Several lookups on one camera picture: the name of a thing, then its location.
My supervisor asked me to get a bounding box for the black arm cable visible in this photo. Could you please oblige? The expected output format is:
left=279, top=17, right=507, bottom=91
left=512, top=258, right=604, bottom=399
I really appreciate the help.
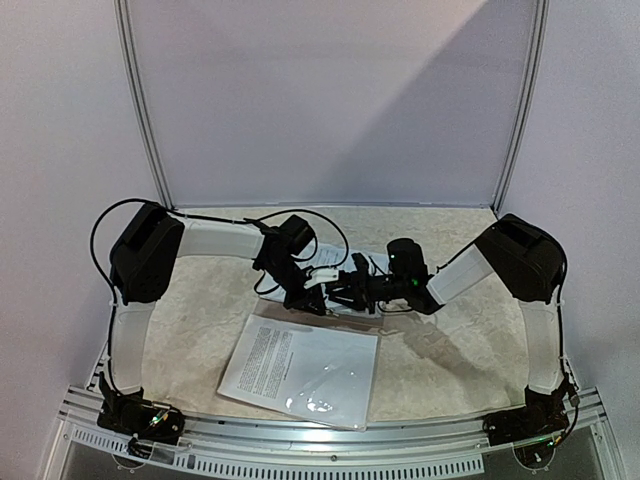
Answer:
left=88, top=198, right=351, bottom=396
left=374, top=244, right=581, bottom=416

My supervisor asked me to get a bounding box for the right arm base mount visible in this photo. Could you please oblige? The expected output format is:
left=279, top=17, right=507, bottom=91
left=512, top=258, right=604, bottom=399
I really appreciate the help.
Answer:
left=482, top=389, right=580, bottom=447

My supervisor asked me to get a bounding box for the right aluminium frame post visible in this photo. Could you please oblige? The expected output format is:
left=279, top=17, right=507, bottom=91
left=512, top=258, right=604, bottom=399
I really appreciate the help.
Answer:
left=491, top=0, right=549, bottom=217

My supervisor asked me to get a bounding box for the brown plastic folder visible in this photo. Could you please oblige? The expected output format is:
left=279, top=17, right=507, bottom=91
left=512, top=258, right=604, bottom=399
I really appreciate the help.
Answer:
left=252, top=299, right=384, bottom=334

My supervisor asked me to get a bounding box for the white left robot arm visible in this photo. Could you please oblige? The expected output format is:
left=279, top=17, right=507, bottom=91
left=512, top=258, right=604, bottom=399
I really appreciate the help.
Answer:
left=100, top=202, right=326, bottom=434

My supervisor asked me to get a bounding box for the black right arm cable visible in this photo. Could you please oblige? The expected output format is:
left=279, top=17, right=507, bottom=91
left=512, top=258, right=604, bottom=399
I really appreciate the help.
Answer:
left=374, top=244, right=581, bottom=416

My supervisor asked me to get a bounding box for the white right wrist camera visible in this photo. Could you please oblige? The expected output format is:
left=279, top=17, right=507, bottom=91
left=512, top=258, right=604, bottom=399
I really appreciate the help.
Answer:
left=351, top=252, right=370, bottom=276

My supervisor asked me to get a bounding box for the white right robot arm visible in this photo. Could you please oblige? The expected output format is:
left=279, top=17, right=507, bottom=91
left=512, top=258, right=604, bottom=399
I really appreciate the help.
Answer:
left=325, top=214, right=575, bottom=436

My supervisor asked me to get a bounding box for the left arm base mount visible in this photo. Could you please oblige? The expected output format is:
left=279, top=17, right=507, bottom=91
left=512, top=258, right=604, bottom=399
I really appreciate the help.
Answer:
left=97, top=373, right=186, bottom=460

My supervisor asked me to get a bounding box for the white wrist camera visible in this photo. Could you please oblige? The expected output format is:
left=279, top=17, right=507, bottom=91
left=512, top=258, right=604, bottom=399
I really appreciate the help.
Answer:
left=351, top=252, right=370, bottom=276
left=304, top=267, right=340, bottom=289

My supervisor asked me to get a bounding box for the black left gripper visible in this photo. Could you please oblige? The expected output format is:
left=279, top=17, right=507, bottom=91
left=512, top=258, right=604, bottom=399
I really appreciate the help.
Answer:
left=261, top=258, right=325, bottom=318

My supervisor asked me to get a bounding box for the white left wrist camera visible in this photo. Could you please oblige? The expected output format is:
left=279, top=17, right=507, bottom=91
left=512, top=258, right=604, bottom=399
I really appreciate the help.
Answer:
left=304, top=267, right=340, bottom=289

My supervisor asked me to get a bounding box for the left aluminium frame post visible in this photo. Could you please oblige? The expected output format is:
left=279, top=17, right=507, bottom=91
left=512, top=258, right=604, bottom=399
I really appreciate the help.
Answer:
left=114, top=0, right=174, bottom=207

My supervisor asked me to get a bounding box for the aluminium frame post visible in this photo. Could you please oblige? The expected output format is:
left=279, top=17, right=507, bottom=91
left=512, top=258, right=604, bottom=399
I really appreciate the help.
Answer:
left=491, top=0, right=549, bottom=217
left=114, top=0, right=174, bottom=207

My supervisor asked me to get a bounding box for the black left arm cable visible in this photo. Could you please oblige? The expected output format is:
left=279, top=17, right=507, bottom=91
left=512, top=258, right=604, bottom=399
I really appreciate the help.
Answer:
left=88, top=198, right=351, bottom=396

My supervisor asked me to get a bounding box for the white paper stack remainder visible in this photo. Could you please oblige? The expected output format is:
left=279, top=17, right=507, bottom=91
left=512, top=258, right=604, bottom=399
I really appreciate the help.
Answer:
left=305, top=243, right=389, bottom=274

